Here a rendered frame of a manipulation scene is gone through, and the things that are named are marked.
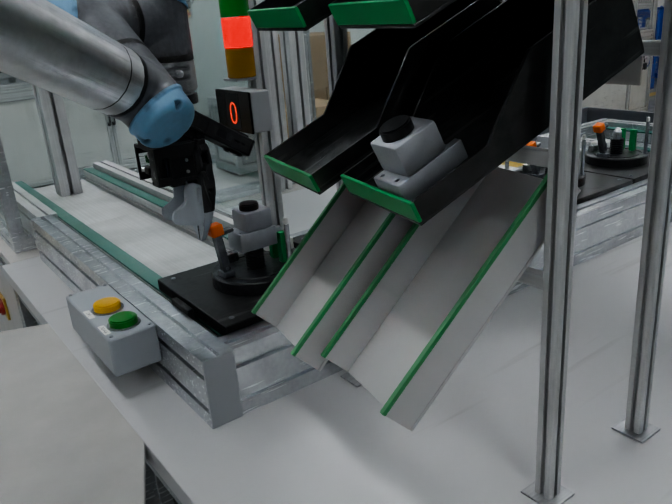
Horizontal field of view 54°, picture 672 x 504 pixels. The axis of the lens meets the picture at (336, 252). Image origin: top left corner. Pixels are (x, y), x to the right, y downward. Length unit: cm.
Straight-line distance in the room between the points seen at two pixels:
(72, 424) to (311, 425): 33
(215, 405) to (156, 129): 36
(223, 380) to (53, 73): 43
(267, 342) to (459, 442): 28
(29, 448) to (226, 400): 26
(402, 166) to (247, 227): 47
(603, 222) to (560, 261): 78
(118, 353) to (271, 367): 22
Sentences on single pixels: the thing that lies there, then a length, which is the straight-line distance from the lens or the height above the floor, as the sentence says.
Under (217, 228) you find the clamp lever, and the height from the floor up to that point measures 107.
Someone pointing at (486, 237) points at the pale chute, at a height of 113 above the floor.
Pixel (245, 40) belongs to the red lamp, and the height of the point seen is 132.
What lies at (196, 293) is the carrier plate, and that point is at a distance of 104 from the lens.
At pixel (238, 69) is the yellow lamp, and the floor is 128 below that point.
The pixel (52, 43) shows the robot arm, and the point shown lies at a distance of 66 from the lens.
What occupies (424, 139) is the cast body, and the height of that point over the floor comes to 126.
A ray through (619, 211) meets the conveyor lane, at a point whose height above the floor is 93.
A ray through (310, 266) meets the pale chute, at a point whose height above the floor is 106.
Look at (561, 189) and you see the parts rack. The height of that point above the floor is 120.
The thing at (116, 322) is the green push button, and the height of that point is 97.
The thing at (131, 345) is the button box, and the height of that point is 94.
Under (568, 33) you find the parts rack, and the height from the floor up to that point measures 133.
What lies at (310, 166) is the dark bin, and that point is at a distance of 75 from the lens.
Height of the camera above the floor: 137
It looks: 20 degrees down
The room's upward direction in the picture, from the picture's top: 4 degrees counter-clockwise
